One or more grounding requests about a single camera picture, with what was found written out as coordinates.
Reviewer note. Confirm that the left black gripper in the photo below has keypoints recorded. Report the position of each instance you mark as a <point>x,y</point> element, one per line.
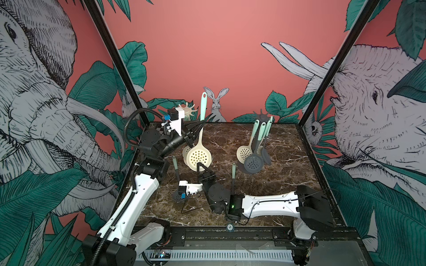
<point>190,138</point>

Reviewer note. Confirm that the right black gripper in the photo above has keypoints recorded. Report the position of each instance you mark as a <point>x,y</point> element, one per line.
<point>209,179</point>

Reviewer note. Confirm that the beige skimmer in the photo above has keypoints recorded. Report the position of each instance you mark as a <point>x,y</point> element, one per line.
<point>243,152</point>
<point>261,146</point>
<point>185,153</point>
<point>199,153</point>

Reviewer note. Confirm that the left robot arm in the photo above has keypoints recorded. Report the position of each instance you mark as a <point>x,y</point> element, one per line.
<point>116,244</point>

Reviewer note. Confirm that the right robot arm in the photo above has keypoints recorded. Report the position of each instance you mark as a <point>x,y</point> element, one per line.
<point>309,208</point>

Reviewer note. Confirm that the beige utensil rack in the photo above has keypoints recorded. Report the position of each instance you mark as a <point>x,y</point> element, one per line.
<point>189,111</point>

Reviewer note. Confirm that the dark grey utensil rack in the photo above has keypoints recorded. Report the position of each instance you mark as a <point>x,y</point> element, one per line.
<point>262,118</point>

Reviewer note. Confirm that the white perforated vent strip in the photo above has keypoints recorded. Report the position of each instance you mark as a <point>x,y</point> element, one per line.
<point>224,254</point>

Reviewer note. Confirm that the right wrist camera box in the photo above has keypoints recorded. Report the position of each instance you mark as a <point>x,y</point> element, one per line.
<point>186,190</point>

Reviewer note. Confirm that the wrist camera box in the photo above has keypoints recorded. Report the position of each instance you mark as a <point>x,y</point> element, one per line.
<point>173,120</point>
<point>186,190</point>

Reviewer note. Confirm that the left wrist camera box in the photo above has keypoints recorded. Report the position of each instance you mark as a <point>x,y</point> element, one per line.
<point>173,120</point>

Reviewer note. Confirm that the small round rail knob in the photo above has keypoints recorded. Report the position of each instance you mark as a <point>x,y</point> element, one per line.
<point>230,227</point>

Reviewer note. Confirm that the black front rail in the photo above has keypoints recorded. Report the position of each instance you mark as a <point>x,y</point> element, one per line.
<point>179,236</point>

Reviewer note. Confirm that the left black frame post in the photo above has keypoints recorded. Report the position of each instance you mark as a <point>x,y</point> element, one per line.
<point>131,100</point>

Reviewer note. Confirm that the black frame post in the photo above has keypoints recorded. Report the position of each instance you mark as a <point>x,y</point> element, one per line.
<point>364,15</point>
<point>131,100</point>

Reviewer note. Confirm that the right black frame post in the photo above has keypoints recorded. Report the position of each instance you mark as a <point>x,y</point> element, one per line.
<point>364,15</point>

